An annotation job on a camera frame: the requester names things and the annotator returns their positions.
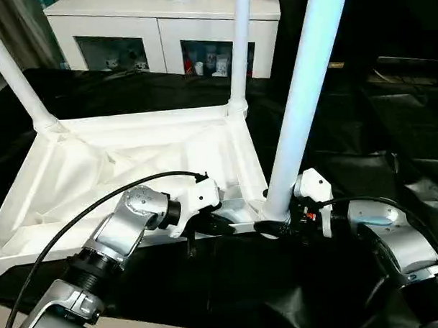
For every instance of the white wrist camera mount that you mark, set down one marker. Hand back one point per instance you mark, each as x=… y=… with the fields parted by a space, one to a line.
x=202 y=193
x=313 y=184

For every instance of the white plastic table leg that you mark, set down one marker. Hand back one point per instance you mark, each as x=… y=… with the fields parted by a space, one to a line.
x=18 y=81
x=242 y=51
x=303 y=96

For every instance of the grey curtain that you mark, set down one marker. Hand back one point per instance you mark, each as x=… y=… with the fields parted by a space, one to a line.
x=20 y=34

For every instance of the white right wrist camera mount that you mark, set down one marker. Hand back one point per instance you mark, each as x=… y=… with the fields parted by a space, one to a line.
x=313 y=184

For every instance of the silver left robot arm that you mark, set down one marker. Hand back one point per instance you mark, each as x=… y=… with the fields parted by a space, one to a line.
x=124 y=225

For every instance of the white glass-door cabinet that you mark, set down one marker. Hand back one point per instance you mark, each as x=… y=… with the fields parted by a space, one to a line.
x=127 y=23

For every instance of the black work mat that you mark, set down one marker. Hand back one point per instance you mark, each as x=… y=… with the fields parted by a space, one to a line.
x=365 y=137

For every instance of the small yellow label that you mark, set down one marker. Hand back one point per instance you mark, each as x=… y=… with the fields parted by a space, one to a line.
x=336 y=65

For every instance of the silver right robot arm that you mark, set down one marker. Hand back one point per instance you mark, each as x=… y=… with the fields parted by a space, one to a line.
x=405 y=244

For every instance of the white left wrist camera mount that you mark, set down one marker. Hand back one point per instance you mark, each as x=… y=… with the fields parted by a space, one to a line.
x=202 y=193

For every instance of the white plastic table top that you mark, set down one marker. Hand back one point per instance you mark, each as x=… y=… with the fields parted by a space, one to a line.
x=132 y=145

